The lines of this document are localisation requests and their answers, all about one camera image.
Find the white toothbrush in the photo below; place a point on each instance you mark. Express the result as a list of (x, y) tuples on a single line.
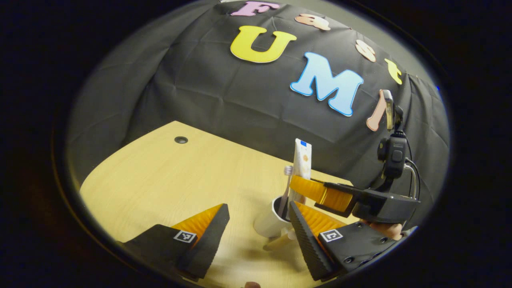
[(286, 188)]

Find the light wooden desktop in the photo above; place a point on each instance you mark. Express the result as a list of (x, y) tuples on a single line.
[(160, 180)]

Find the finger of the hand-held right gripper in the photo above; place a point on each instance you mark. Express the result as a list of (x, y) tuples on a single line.
[(316, 190)]

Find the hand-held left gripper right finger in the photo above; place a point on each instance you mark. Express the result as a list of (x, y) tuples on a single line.
[(310, 248)]

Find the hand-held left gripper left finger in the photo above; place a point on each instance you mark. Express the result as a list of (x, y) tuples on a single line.
[(204, 244)]

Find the white toothpaste tube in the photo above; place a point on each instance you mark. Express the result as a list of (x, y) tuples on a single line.
[(302, 160)]

